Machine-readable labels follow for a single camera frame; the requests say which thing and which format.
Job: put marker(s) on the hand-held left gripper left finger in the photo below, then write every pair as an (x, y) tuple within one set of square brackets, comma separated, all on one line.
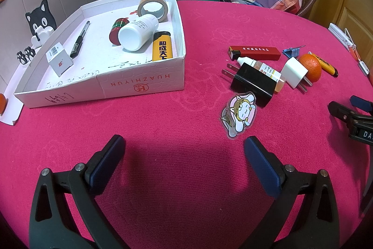
[(109, 163)]

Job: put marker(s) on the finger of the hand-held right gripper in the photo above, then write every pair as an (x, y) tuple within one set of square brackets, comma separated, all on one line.
[(339, 112), (362, 104)]

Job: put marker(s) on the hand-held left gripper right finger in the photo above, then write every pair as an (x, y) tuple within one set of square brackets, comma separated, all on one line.
[(259, 167)]

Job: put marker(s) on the white cardboard box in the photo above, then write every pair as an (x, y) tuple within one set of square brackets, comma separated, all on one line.
[(131, 82)]

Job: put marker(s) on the black gel pen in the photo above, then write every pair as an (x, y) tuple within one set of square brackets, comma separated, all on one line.
[(79, 40)]

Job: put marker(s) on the small white device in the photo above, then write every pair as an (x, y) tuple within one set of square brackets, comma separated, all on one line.
[(364, 67)]

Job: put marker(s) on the yellow black marker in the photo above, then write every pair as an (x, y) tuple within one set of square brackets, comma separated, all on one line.
[(326, 64)]

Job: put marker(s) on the orange tangerine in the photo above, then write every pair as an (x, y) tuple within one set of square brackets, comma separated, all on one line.
[(1, 103), (311, 67)]

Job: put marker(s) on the cartoon cat sticker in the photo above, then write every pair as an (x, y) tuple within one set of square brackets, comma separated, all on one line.
[(239, 114)]

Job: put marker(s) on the white charger plug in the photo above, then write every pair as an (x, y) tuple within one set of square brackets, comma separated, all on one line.
[(293, 72)]

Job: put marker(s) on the blue binder clip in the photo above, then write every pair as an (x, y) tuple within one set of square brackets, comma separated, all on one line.
[(291, 52)]

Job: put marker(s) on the black charger plug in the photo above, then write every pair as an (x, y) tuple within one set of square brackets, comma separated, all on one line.
[(250, 82)]

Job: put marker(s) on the small dropper bottle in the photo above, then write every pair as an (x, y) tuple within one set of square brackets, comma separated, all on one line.
[(262, 68)]

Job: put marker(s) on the red rectangular box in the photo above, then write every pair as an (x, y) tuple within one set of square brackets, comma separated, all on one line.
[(253, 52)]

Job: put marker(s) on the white box lid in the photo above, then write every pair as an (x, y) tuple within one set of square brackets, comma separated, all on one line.
[(11, 112)]

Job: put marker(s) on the small white barcode box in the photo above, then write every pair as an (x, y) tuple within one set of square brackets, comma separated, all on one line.
[(59, 58)]

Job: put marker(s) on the large yellow black lighter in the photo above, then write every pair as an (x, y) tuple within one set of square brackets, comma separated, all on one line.
[(161, 47)]

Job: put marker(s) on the white pill bottle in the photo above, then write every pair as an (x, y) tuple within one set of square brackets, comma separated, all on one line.
[(138, 33)]

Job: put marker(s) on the red green round tin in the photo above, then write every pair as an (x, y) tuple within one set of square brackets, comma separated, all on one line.
[(118, 27)]

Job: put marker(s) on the black cat phone holder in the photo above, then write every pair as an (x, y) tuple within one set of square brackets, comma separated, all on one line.
[(40, 18)]

